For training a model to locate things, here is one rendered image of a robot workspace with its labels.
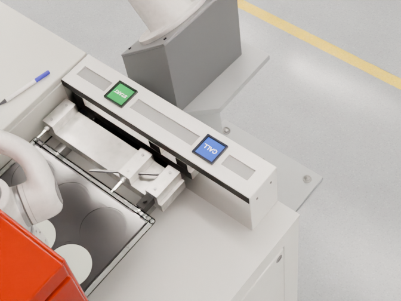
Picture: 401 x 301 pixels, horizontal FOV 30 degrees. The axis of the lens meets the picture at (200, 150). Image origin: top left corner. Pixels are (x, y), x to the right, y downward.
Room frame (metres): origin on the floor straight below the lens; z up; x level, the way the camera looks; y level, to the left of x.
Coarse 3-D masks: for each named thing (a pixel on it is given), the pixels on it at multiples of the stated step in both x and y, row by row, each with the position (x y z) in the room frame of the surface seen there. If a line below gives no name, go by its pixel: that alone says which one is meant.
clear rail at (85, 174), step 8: (40, 144) 1.03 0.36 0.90; (48, 152) 1.01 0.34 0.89; (56, 152) 1.00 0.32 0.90; (64, 160) 0.97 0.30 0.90; (72, 168) 0.95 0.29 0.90; (80, 168) 0.94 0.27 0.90; (88, 176) 0.92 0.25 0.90; (96, 184) 0.90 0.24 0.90; (104, 184) 0.89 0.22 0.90; (112, 192) 0.87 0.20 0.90; (120, 200) 0.84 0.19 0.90; (136, 208) 0.82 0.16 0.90; (144, 216) 0.79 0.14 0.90
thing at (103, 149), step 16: (64, 128) 1.08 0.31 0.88; (80, 128) 1.07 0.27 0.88; (96, 128) 1.06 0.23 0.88; (64, 144) 1.05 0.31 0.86; (80, 144) 1.03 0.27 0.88; (96, 144) 1.02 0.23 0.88; (112, 144) 1.01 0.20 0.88; (96, 160) 0.97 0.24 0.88; (112, 160) 0.97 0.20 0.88; (128, 160) 0.96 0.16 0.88; (112, 176) 0.94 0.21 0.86; (144, 176) 0.91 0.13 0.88; (144, 192) 0.87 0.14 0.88; (176, 192) 0.86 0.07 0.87; (160, 208) 0.83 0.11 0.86
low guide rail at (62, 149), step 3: (60, 144) 1.06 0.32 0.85; (63, 144) 1.06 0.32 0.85; (57, 147) 1.05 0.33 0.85; (60, 147) 1.05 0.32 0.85; (63, 147) 1.05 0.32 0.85; (66, 147) 1.05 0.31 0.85; (57, 150) 1.04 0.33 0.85; (60, 150) 1.04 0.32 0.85; (63, 150) 1.04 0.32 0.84; (66, 150) 1.05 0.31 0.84; (69, 150) 1.05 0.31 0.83; (63, 153) 1.04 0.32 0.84; (66, 153) 1.04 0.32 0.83; (57, 159) 1.03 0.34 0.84
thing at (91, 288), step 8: (152, 224) 0.77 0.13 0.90; (144, 232) 0.76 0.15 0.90; (136, 240) 0.74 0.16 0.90; (128, 248) 0.73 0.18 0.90; (120, 256) 0.71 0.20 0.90; (112, 264) 0.70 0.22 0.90; (104, 272) 0.68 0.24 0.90; (96, 280) 0.67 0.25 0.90; (88, 288) 0.65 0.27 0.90; (88, 296) 0.64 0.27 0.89
